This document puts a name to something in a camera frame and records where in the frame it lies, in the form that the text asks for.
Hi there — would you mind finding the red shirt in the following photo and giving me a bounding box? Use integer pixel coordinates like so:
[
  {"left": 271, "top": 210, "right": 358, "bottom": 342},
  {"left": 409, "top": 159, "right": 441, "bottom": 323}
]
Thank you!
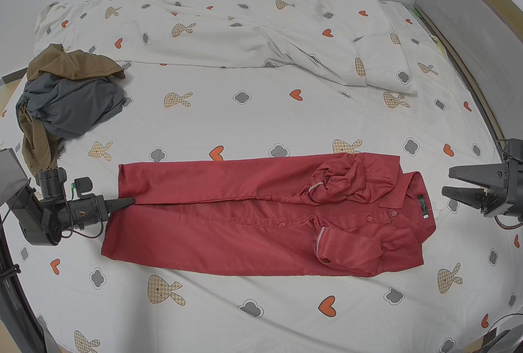
[{"left": 101, "top": 152, "right": 437, "bottom": 278}]

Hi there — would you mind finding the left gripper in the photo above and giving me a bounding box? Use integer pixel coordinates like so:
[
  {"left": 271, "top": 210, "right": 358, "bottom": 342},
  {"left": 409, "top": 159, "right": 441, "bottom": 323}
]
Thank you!
[{"left": 61, "top": 196, "right": 136, "bottom": 230}]

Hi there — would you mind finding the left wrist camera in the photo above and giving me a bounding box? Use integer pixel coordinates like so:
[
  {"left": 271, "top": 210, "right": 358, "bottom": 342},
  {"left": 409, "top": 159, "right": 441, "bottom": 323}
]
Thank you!
[{"left": 70, "top": 177, "right": 94, "bottom": 198}]

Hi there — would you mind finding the black cable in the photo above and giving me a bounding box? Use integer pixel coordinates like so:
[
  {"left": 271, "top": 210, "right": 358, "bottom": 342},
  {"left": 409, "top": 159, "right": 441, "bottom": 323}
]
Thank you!
[{"left": 484, "top": 311, "right": 523, "bottom": 342}]

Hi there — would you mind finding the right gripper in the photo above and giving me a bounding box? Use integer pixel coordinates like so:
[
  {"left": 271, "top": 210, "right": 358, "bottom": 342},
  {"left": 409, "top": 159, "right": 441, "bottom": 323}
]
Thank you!
[{"left": 441, "top": 162, "right": 523, "bottom": 219}]

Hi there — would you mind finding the white printed quilt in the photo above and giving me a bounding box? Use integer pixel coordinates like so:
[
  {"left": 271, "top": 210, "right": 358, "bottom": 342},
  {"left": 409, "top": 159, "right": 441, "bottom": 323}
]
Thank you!
[{"left": 35, "top": 0, "right": 387, "bottom": 87}]

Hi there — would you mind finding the grey garment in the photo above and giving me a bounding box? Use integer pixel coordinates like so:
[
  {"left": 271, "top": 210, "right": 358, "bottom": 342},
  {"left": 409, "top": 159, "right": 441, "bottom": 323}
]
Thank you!
[{"left": 16, "top": 71, "right": 126, "bottom": 139}]

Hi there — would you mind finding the bed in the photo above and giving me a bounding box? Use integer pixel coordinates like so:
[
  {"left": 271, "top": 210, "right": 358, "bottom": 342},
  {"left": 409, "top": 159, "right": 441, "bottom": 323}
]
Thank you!
[{"left": 0, "top": 0, "right": 523, "bottom": 353}]

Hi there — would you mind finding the white printed pillow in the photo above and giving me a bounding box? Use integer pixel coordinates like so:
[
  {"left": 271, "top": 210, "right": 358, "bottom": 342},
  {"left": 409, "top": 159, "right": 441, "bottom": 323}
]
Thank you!
[{"left": 355, "top": 0, "right": 418, "bottom": 95}]

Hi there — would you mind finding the brown garment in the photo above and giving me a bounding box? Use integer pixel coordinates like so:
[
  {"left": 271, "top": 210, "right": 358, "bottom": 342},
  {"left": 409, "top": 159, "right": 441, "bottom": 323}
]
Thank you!
[{"left": 20, "top": 43, "right": 126, "bottom": 176}]

